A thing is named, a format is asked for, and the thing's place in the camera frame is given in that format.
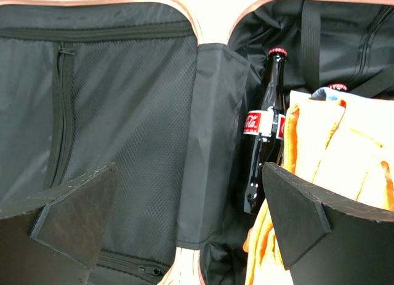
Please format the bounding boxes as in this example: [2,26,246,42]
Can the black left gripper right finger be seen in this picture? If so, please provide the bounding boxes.
[262,163,393,284]

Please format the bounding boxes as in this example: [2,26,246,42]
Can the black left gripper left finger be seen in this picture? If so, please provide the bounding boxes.
[1,163,118,284]

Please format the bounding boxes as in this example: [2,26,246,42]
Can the pink hard-shell suitcase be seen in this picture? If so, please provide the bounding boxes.
[1,0,393,284]

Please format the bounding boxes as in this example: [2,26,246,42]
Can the cola glass bottle red cap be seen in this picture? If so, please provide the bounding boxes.
[239,47,287,214]

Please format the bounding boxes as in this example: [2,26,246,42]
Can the orange white tie-dye shorts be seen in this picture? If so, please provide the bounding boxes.
[242,94,394,285]

